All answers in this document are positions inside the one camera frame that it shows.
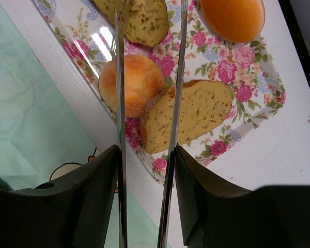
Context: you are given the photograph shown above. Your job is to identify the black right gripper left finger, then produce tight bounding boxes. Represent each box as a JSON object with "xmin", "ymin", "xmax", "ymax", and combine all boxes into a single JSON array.
[{"xmin": 0, "ymin": 145, "xmax": 118, "ymax": 247}]

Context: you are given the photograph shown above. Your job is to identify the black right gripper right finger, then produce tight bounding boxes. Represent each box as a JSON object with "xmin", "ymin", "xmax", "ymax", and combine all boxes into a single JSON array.
[{"xmin": 175, "ymin": 147, "xmax": 310, "ymax": 247}]

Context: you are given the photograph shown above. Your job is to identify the herb bread slice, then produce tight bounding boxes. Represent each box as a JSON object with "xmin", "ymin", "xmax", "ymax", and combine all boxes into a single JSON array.
[
  {"xmin": 139, "ymin": 80, "xmax": 234, "ymax": 154},
  {"xmin": 94, "ymin": 0, "xmax": 169, "ymax": 48}
]

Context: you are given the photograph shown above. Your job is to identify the metal serving tongs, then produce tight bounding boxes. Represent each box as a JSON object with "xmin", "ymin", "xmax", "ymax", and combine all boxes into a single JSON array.
[{"xmin": 114, "ymin": 1, "xmax": 188, "ymax": 247}]

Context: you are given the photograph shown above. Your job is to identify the mint cartoon placemat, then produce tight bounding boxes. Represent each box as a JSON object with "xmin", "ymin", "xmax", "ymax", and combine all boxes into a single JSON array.
[{"xmin": 0, "ymin": 0, "xmax": 161, "ymax": 248}]

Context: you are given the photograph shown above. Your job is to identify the small round bun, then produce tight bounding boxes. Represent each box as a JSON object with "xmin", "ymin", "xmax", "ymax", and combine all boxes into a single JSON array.
[{"xmin": 99, "ymin": 54, "xmax": 166, "ymax": 118}]

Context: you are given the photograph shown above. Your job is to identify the orange round bun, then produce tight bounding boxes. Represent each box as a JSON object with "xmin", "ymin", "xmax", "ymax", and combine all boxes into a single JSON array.
[{"xmin": 200, "ymin": 0, "xmax": 266, "ymax": 43}]

